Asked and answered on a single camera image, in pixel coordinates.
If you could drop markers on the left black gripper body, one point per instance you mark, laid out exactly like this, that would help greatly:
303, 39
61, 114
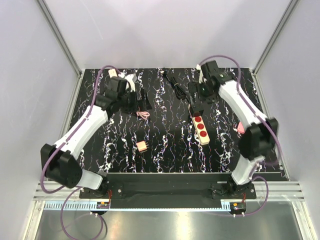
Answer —
129, 102

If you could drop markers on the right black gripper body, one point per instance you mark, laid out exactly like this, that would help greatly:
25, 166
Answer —
204, 95

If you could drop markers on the black smart plug adapter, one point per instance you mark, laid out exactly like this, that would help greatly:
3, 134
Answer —
196, 109

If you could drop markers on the white pink power strip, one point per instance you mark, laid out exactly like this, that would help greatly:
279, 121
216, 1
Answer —
112, 73

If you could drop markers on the pink cube plug adapter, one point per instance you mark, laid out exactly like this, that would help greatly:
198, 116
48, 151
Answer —
141, 146

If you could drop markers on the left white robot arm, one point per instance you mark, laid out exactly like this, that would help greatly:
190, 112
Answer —
59, 160

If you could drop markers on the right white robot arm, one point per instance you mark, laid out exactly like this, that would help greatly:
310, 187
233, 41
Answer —
258, 138

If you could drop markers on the beige red power strip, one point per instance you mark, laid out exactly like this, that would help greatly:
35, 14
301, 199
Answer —
200, 128

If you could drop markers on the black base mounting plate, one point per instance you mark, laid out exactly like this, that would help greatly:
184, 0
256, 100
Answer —
212, 185

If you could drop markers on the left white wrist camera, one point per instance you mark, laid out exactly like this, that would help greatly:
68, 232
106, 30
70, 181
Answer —
131, 80

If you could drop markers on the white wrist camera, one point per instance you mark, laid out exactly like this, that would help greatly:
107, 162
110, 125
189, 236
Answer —
131, 80
199, 70

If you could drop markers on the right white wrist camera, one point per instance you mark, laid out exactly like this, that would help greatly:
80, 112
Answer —
199, 70

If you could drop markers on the grey cable duct rail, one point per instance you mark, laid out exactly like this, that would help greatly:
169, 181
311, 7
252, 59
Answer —
113, 206

